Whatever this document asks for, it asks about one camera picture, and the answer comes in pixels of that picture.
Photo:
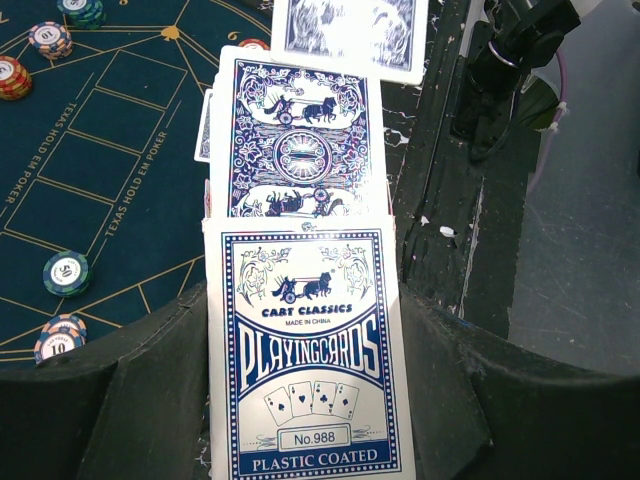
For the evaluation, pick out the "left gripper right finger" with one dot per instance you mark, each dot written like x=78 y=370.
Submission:
x=483 y=408

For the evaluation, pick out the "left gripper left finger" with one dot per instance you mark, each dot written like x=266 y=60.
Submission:
x=126 y=406

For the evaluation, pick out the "blue chip stack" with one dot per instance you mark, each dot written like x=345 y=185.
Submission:
x=59 y=335
x=51 y=40

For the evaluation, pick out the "green chip stack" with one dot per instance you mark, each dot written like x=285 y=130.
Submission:
x=86 y=14
x=66 y=274

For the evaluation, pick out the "playing card deck box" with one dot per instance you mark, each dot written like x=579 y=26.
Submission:
x=306 y=357

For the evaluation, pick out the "dealt cards seat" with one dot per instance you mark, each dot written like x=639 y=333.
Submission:
x=384 y=40

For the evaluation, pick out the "red chip stack top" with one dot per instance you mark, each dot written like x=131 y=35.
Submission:
x=15 y=81

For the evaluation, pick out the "red chip stack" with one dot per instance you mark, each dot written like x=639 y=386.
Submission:
x=253 y=43
x=15 y=81

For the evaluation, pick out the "blue chip stack top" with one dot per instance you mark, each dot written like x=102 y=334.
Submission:
x=51 y=40

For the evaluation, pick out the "green chip stack top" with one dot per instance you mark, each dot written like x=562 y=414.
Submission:
x=86 y=14

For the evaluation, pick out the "blue backed playing cards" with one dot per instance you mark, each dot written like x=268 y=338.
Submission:
x=289 y=141

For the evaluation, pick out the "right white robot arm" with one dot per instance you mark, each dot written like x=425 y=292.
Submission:
x=516 y=37

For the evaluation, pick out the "round blue poker mat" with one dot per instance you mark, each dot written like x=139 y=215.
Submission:
x=98 y=159

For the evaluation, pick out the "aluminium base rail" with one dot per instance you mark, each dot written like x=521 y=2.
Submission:
x=539 y=244

